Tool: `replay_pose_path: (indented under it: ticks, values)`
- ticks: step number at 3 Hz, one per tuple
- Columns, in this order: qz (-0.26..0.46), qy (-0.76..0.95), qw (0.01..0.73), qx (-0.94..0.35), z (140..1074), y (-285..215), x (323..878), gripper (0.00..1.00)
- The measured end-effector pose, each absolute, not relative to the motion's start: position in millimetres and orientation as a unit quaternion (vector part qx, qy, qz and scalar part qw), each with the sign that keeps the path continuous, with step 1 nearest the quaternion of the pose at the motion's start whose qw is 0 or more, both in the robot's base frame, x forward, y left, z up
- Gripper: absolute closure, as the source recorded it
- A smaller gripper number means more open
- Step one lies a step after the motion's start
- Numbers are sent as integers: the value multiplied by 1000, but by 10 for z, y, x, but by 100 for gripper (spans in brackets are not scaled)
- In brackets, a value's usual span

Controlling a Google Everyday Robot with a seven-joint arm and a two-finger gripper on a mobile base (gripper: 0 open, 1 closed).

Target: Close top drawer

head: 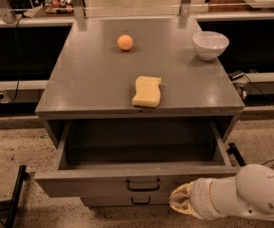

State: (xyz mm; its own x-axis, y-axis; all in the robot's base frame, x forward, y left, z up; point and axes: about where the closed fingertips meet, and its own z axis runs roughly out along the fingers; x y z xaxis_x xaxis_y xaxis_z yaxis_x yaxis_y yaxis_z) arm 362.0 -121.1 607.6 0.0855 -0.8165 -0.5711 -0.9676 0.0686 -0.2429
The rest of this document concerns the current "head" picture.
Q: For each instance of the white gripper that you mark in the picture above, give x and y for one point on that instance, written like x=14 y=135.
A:
x=204 y=198

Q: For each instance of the grey top drawer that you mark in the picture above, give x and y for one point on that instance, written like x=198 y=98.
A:
x=96 y=157

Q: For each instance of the grey drawer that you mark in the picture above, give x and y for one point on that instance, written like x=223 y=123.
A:
x=96 y=157
x=123 y=200

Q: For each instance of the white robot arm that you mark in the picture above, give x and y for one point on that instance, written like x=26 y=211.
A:
x=249 y=195

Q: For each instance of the grey lower drawer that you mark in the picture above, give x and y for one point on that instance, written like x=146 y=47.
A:
x=123 y=200

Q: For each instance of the grey drawer cabinet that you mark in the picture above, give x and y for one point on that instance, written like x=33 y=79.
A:
x=95 y=79

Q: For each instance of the yellow sponge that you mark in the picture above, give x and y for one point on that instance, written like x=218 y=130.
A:
x=147 y=91

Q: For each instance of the small black device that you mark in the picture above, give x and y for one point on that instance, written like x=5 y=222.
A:
x=235 y=75

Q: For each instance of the white bowl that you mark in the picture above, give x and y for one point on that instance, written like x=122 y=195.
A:
x=209 y=45

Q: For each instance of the orange ball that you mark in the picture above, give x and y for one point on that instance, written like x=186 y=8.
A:
x=125 y=42

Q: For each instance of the black metal leg left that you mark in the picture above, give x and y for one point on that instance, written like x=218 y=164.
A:
x=11 y=205

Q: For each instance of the black lower drawer handle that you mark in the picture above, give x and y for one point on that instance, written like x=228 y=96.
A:
x=140 y=201

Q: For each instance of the black drawer handle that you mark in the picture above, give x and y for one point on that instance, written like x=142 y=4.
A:
x=143 y=186
x=140 y=201

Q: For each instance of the black top drawer handle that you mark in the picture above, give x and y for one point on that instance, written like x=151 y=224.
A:
x=143 y=186

